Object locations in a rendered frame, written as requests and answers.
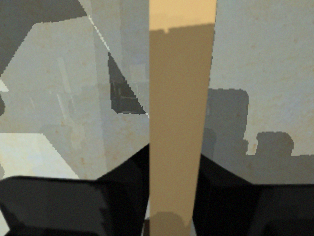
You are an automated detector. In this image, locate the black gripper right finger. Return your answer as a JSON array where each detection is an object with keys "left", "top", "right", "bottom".
[{"left": 192, "top": 154, "right": 314, "bottom": 236}]

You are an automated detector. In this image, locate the tan wooden rail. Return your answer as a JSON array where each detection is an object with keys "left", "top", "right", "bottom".
[{"left": 149, "top": 0, "right": 217, "bottom": 236}]

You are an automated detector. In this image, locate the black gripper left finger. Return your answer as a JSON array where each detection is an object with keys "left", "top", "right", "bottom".
[{"left": 0, "top": 144, "right": 149, "bottom": 236}]

